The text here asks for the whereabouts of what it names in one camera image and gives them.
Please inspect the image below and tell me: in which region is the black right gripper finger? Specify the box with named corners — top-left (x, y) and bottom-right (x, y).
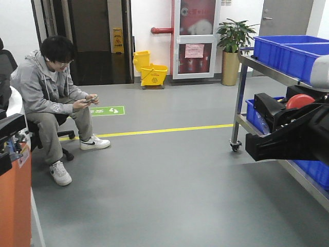
top-left (253, 93), bottom-right (289, 134)
top-left (245, 104), bottom-right (321, 161)

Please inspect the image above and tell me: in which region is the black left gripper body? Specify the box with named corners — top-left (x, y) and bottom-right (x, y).
top-left (1, 110), bottom-right (26, 175)

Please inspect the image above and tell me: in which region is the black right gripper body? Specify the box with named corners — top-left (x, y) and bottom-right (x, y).
top-left (280, 85), bottom-right (328, 164)

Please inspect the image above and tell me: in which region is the red mushroom push button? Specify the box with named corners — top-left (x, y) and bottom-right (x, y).
top-left (286, 94), bottom-right (315, 109)

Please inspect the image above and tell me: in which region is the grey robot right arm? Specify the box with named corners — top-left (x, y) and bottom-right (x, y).
top-left (245, 55), bottom-right (328, 164)

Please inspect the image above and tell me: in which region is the orange robot base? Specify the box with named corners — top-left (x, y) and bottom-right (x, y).
top-left (1, 144), bottom-right (31, 247)

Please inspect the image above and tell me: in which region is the blue bin on cart top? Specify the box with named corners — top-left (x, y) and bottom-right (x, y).
top-left (253, 35), bottom-right (328, 84)

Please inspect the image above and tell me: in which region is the seated person grey hoodie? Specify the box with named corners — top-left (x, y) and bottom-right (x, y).
top-left (10, 36), bottom-right (111, 186)

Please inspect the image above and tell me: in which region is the steel cart with wheels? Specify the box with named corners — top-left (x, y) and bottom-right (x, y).
top-left (230, 47), bottom-right (328, 209)

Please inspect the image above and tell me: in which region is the potted plant gold pot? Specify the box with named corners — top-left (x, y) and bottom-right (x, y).
top-left (217, 19), bottom-right (256, 86)

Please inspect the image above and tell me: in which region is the yellow mop bucket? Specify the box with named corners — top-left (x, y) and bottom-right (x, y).
top-left (133, 50), bottom-right (168, 89)

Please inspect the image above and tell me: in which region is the yellow wet floor sign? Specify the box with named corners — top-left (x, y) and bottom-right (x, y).
top-left (113, 28), bottom-right (124, 54)

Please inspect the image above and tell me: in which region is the red fire hose cabinet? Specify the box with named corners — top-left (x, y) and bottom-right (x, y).
top-left (170, 0), bottom-right (221, 80)

